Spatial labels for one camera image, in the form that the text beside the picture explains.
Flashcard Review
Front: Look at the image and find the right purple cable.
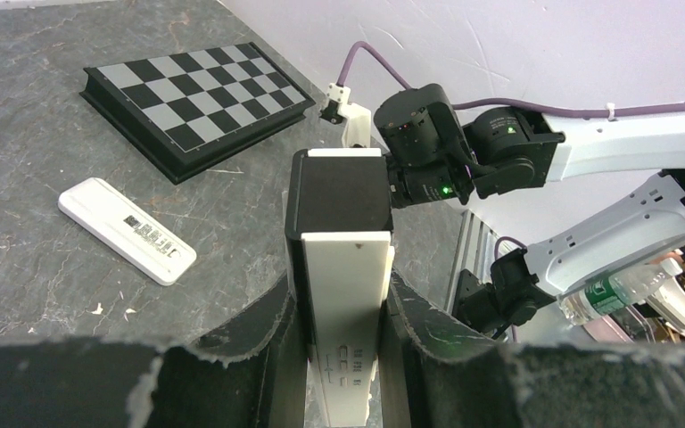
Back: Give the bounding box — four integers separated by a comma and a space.
336, 41, 685, 119

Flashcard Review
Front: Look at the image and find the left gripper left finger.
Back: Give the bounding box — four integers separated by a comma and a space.
0, 276, 297, 427

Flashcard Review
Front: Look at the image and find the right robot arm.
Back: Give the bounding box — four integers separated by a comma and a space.
373, 84, 685, 334

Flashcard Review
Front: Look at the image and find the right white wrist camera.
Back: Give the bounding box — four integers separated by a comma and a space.
320, 83, 372, 148

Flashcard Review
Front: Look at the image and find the white remote control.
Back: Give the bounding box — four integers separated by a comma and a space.
58, 177, 197, 286

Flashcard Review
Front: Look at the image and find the clear plastic water bottle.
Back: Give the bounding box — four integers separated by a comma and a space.
557, 258, 683, 325

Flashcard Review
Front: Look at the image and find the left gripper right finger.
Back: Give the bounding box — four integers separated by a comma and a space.
384, 274, 685, 427

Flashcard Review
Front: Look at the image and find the black white chessboard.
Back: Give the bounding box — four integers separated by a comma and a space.
80, 42, 315, 185

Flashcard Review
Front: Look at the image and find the long white plastic bar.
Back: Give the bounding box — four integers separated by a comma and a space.
285, 148, 395, 427

